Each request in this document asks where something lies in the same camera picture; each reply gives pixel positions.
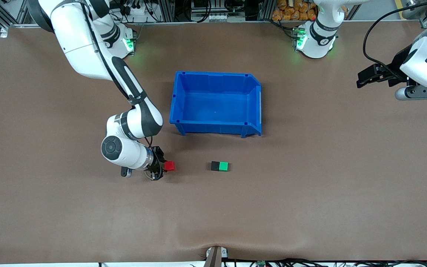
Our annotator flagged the silver table edge rail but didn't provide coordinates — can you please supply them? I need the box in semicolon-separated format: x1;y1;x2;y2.
9;20;421;28

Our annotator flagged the blue plastic storage bin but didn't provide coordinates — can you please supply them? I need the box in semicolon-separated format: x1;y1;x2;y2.
169;71;263;139

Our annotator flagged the brown post with grey bracket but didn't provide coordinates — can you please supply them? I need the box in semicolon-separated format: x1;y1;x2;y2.
205;245;229;267

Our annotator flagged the orange lumpy bundle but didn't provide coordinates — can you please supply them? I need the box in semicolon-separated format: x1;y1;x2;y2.
271;0;318;21

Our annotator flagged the white power strip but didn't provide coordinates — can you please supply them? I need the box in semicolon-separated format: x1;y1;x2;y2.
123;2;151;18

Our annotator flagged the aluminium frame profile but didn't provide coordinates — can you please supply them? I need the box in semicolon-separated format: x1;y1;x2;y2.
15;0;29;26
154;0;177;22
257;0;275;21

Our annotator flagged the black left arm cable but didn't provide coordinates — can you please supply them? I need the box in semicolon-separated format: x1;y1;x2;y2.
363;0;427;78

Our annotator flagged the white terminal block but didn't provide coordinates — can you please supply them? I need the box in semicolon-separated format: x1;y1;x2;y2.
208;13;244;22

